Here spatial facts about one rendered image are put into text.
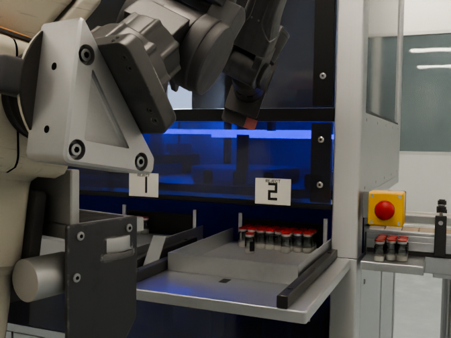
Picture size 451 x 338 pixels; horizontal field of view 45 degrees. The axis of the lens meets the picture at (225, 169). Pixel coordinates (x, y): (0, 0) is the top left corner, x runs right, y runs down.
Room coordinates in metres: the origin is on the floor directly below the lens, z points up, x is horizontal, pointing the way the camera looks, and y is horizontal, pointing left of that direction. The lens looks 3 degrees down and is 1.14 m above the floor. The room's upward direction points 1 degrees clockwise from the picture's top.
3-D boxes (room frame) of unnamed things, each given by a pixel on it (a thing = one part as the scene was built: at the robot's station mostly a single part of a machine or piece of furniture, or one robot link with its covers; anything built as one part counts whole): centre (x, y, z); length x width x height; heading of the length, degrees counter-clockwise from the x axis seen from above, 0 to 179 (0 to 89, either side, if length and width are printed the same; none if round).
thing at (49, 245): (1.29, 0.24, 0.90); 0.34 x 0.26 x 0.04; 158
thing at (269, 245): (1.26, -0.12, 0.91); 0.18 x 0.02 x 0.05; 68
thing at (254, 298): (1.16, 0.11, 0.87); 0.70 x 0.48 x 0.02; 68
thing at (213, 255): (1.16, -0.08, 0.90); 0.34 x 0.26 x 0.04; 158
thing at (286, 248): (1.23, -0.14, 0.91); 0.02 x 0.02 x 0.05
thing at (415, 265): (1.21, -0.38, 0.87); 0.14 x 0.13 x 0.02; 158
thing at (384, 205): (1.13, -0.33, 1.00); 0.04 x 0.04 x 0.04; 68
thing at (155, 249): (1.04, 0.16, 0.91); 0.14 x 0.03 x 0.06; 157
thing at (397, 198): (1.18, -0.35, 1.00); 0.08 x 0.07 x 0.07; 158
